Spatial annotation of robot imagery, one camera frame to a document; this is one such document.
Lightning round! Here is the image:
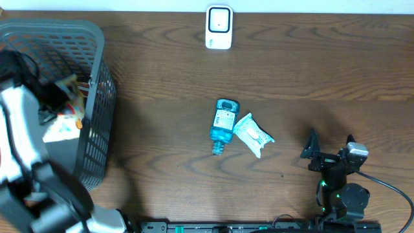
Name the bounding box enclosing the yellow snack bag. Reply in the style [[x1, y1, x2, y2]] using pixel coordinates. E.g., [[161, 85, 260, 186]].
[[43, 74, 85, 143]]

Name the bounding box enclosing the light green wet wipes pack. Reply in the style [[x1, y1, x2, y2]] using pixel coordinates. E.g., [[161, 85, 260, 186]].
[[233, 113, 275, 159]]

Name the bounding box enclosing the blue mouthwash bottle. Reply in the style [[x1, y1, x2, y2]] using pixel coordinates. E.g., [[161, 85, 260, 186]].
[[210, 98, 240, 157]]

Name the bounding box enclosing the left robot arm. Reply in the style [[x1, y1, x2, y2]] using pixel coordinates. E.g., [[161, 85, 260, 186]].
[[1, 50, 137, 232]]

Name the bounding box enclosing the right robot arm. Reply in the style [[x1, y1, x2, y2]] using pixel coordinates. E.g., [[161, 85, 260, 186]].
[[300, 129, 369, 222]]

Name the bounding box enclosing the grey plastic shopping basket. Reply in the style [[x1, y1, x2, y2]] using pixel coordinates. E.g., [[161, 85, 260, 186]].
[[1, 19, 116, 191]]

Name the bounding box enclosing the black right camera cable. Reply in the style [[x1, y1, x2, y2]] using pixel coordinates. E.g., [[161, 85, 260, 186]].
[[355, 170, 414, 233]]

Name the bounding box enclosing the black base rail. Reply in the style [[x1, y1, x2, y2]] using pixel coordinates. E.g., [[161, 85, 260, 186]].
[[138, 221, 382, 233]]

